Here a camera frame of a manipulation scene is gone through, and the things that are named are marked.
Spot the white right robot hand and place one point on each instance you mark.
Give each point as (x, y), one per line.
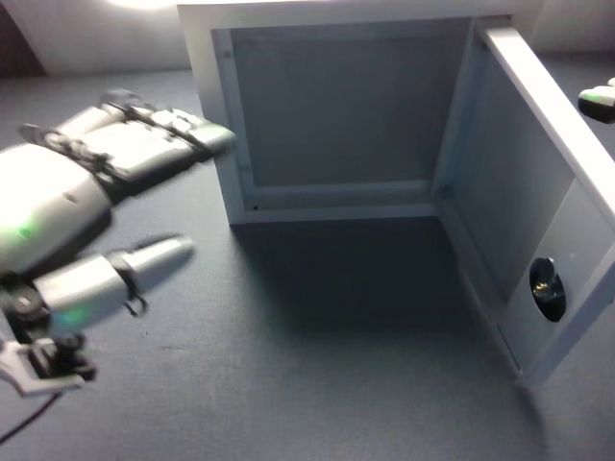
(600, 103)

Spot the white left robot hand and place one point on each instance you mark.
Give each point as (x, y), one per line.
(53, 197)

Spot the white cabinet door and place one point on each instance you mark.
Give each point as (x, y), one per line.
(519, 192)

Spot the round door lock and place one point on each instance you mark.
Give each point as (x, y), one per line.
(548, 288)

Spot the white cabinet frame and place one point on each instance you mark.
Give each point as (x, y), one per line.
(336, 120)

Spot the grey table cloth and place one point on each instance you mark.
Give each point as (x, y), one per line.
(288, 374)

